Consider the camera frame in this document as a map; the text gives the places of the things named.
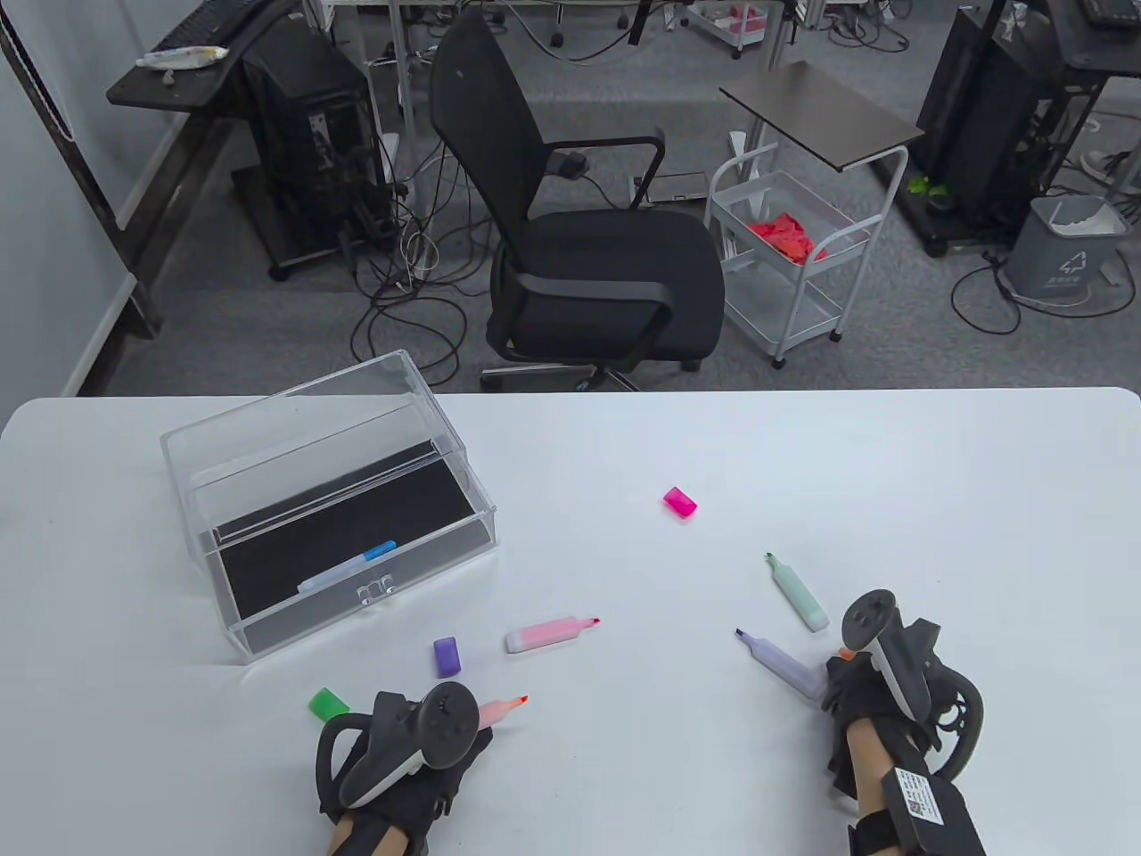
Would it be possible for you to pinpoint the blue highlighter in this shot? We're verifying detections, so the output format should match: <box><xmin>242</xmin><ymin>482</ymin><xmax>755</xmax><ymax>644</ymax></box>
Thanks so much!
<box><xmin>297</xmin><ymin>546</ymin><xmax>371</xmax><ymax>596</ymax></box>

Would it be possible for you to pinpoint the black computer tower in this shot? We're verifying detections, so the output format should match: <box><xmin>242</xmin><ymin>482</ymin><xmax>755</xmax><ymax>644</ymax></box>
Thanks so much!
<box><xmin>916</xmin><ymin>7</ymin><xmax>1066</xmax><ymax>228</ymax></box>
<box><xmin>230</xmin><ymin>22</ymin><xmax>402</xmax><ymax>282</ymax></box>

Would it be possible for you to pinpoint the white tube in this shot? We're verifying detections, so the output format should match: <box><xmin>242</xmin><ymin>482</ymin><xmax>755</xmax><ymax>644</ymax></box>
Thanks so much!
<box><xmin>135</xmin><ymin>45</ymin><xmax>230</xmax><ymax>70</ymax></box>

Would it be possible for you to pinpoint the black metal frame post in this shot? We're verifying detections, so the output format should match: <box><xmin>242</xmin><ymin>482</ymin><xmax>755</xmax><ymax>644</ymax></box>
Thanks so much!
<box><xmin>0</xmin><ymin>13</ymin><xmax>163</xmax><ymax>340</ymax></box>

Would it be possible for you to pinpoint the tangle of floor cables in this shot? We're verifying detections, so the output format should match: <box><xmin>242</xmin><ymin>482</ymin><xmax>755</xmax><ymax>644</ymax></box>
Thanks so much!
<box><xmin>339</xmin><ymin>134</ymin><xmax>469</xmax><ymax>389</ymax></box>

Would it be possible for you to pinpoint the green highlighter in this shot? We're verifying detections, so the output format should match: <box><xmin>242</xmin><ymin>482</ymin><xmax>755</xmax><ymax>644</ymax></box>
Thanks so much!
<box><xmin>765</xmin><ymin>552</ymin><xmax>831</xmax><ymax>634</ymax></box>

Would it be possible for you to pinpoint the clear acrylic drawer box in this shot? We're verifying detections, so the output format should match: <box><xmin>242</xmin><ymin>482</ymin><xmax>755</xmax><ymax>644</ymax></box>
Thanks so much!
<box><xmin>160</xmin><ymin>350</ymin><xmax>498</xmax><ymax>663</ymax></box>

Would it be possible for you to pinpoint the pink highlighter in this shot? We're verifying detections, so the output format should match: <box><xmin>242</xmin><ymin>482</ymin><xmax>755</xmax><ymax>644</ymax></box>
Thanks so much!
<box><xmin>505</xmin><ymin>616</ymin><xmax>602</xmax><ymax>654</ymax></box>

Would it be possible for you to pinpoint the white rolling cart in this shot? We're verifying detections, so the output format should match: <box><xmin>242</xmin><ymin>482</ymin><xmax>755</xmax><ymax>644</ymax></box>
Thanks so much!
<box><xmin>704</xmin><ymin>143</ymin><xmax>910</xmax><ymax>370</ymax></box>

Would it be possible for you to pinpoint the person's left hand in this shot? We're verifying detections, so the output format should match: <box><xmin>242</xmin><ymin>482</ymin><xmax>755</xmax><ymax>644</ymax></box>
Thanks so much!
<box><xmin>321</xmin><ymin>691</ymin><xmax>493</xmax><ymax>836</ymax></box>

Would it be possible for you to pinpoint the purple highlighter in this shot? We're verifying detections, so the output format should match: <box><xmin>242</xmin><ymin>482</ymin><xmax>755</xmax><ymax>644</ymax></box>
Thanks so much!
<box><xmin>735</xmin><ymin>628</ymin><xmax>830</xmax><ymax>702</ymax></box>

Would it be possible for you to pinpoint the person's left forearm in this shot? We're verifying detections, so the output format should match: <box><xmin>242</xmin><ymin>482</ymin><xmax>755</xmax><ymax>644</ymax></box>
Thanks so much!
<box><xmin>325</xmin><ymin>807</ymin><xmax>411</xmax><ymax>856</ymax></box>

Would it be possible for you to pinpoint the red cloth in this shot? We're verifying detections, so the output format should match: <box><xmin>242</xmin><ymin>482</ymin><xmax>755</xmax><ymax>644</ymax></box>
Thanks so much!
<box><xmin>747</xmin><ymin>211</ymin><xmax>828</xmax><ymax>265</ymax></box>

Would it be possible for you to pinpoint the black looped cable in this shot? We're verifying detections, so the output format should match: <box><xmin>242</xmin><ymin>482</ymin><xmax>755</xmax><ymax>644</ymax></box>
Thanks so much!
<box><xmin>950</xmin><ymin>259</ymin><xmax>1137</xmax><ymax>335</ymax></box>

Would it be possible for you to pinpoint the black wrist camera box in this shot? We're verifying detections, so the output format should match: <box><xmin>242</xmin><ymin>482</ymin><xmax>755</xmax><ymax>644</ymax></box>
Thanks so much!
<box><xmin>847</xmin><ymin>765</ymin><xmax>989</xmax><ymax>856</ymax></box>

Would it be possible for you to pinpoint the dark brown side table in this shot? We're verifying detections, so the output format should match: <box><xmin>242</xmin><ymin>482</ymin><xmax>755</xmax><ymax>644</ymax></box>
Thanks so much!
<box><xmin>719</xmin><ymin>61</ymin><xmax>925</xmax><ymax>172</ymax></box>

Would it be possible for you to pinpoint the person's right hand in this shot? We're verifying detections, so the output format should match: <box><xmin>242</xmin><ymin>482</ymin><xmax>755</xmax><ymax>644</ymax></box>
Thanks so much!
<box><xmin>820</xmin><ymin>620</ymin><xmax>944</xmax><ymax>759</ymax></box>

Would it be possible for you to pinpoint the person's right forearm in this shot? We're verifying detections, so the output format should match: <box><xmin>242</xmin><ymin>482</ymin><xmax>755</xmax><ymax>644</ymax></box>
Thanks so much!
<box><xmin>842</xmin><ymin>718</ymin><xmax>919</xmax><ymax>856</ymax></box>

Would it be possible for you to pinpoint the small white cart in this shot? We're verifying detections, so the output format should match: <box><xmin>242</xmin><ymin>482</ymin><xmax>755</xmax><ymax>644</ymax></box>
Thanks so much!
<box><xmin>685</xmin><ymin>0</ymin><xmax>776</xmax><ymax>60</ymax></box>

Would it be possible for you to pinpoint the black office chair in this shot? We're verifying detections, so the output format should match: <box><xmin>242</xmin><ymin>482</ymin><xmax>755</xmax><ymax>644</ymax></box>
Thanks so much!
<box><xmin>430</xmin><ymin>9</ymin><xmax>726</xmax><ymax>393</ymax></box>

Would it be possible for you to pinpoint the black and white controller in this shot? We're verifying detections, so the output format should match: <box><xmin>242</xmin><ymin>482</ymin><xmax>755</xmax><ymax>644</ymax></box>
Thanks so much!
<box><xmin>841</xmin><ymin>588</ymin><xmax>985</xmax><ymax>777</ymax></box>
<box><xmin>316</xmin><ymin>682</ymin><xmax>480</xmax><ymax>812</ymax></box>

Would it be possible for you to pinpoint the gray trash bin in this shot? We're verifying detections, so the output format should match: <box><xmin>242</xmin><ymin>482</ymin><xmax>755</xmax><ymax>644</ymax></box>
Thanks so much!
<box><xmin>1006</xmin><ymin>195</ymin><xmax>1131</xmax><ymax>300</ymax></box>

